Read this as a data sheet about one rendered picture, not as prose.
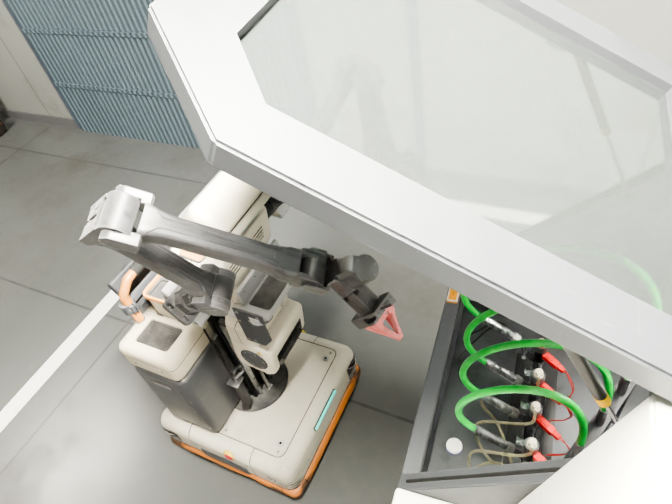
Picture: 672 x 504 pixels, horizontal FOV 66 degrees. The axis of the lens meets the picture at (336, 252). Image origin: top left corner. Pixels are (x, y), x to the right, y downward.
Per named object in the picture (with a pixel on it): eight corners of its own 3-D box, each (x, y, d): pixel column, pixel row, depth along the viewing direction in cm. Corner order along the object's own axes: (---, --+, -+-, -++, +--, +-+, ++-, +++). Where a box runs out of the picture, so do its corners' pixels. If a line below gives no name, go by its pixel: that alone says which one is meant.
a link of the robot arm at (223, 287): (191, 279, 131) (186, 299, 129) (209, 270, 124) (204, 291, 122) (224, 290, 136) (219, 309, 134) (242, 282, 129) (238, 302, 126)
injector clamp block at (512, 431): (512, 382, 142) (516, 351, 131) (551, 390, 138) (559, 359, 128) (495, 509, 121) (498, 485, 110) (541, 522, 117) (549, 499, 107)
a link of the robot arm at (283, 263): (115, 193, 98) (97, 245, 94) (117, 179, 94) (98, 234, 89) (322, 255, 113) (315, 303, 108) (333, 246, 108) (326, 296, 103)
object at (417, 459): (452, 305, 168) (452, 272, 157) (466, 307, 166) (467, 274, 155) (406, 498, 130) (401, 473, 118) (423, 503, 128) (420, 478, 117)
